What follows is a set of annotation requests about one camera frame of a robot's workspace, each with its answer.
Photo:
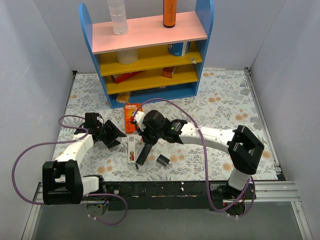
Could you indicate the yellow packet on shelf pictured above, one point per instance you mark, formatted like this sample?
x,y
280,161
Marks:
x,y
123,98

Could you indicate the aluminium frame rail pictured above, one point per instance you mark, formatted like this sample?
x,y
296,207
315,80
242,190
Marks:
x,y
278,215

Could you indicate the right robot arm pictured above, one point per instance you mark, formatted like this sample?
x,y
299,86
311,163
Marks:
x,y
244,148

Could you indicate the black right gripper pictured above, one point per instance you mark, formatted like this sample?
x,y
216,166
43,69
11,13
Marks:
x,y
145,139

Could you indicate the blue white can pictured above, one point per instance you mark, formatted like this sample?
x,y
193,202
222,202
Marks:
x,y
179,49

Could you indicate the black battery cover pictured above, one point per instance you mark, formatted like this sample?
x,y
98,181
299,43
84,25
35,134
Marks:
x,y
164,161

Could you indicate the orange box on shelf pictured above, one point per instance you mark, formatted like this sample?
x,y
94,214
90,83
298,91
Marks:
x,y
168,72

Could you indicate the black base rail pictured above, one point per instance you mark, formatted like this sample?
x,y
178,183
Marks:
x,y
178,195

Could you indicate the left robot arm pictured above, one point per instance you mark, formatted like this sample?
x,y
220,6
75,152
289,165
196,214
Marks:
x,y
62,182

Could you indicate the floral table mat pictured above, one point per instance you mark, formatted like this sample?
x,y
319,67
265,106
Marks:
x,y
223,101

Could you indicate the blue shelf unit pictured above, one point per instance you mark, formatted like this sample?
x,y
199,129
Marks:
x,y
151,38

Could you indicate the orange razor box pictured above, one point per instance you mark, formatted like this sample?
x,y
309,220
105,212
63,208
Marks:
x,y
129,110

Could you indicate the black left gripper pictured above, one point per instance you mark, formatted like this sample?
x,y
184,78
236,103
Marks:
x,y
110,133

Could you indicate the orange cologne bottle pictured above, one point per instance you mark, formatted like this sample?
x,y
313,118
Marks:
x,y
169,13

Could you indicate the red box on shelf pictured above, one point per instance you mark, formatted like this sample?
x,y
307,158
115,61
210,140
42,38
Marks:
x,y
119,78

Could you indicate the white cup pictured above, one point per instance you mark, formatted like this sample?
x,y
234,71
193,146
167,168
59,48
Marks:
x,y
127,57

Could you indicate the black remote control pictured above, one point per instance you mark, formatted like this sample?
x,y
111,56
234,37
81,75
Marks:
x,y
144,154

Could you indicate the clear plastic bottle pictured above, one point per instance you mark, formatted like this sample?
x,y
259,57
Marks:
x,y
118,16

